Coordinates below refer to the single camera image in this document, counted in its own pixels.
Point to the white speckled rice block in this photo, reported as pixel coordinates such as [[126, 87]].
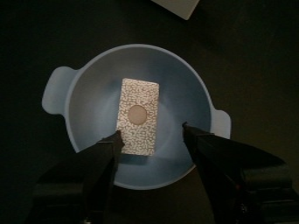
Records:
[[137, 96]]

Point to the white toy box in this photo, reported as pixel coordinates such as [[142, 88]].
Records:
[[176, 7]]

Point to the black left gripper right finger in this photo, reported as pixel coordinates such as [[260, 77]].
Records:
[[229, 169]]

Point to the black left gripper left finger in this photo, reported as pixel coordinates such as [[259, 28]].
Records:
[[89, 175]]

